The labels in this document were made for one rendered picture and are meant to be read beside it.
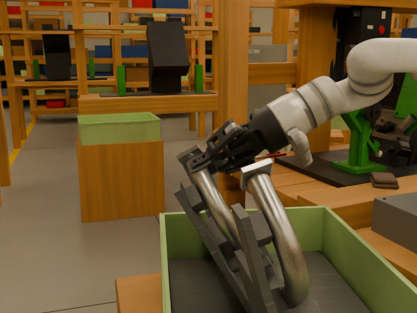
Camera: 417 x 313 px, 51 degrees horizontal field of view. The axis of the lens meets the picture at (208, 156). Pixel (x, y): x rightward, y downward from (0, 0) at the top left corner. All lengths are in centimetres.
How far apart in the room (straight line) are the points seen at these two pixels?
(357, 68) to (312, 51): 122
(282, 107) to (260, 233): 25
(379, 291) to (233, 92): 104
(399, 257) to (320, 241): 19
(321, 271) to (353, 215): 34
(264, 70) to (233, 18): 30
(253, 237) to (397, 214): 75
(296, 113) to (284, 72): 127
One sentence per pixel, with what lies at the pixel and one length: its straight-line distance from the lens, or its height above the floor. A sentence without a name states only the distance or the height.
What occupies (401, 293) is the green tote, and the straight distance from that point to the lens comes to 85.
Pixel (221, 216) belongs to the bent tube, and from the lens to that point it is 69.
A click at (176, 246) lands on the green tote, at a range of 108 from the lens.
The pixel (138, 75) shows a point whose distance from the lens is 843.
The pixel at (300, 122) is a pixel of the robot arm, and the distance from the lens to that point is 70.
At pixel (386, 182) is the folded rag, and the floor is 92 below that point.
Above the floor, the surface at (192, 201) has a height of 111.
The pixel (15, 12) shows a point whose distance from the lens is 1081.
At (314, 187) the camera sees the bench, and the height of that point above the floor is 88.
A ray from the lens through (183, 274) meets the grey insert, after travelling 102.
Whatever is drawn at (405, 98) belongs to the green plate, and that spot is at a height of 115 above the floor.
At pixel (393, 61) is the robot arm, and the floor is 132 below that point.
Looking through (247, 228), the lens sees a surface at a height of 114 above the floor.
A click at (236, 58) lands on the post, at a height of 130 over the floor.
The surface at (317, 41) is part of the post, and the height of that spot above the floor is 136.
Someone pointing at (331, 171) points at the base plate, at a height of 90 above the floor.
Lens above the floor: 134
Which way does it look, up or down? 14 degrees down
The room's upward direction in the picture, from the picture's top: straight up
